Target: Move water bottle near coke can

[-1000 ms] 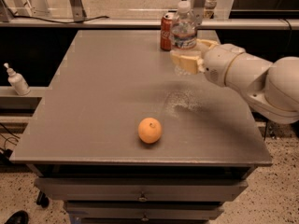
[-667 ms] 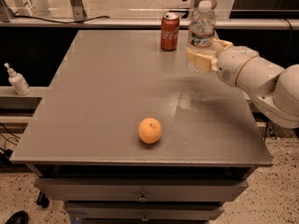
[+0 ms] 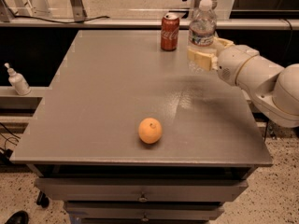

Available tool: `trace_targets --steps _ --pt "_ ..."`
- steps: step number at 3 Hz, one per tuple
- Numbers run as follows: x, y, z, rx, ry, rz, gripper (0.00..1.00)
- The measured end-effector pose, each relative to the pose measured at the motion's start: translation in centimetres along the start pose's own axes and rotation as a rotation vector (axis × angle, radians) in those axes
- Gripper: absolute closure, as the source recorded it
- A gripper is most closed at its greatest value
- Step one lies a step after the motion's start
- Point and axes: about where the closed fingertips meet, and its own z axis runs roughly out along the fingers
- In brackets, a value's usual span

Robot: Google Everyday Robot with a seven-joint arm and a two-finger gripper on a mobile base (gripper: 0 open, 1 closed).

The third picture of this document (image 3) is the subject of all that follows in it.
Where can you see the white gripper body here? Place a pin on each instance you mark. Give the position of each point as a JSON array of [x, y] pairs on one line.
[[231, 65]]

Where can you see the red coke can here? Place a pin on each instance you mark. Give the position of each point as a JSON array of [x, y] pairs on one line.
[[169, 31]]

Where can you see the orange fruit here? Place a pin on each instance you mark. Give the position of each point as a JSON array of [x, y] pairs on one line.
[[150, 130]]

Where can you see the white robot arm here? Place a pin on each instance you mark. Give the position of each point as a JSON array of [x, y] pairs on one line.
[[272, 88]]

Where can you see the grey drawer cabinet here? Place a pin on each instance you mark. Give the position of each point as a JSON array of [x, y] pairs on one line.
[[83, 141]]

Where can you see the white pump dispenser bottle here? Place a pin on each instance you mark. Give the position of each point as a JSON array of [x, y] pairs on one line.
[[17, 81]]

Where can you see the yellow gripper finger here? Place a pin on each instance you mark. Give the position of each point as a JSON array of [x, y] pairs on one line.
[[199, 60], [221, 43]]

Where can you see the cabinet caster wheel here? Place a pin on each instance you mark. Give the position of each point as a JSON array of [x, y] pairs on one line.
[[42, 200]]

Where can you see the black shoe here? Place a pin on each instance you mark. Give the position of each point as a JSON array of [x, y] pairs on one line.
[[20, 217]]

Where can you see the clear plastic water bottle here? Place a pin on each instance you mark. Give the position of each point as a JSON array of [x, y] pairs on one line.
[[202, 28]]

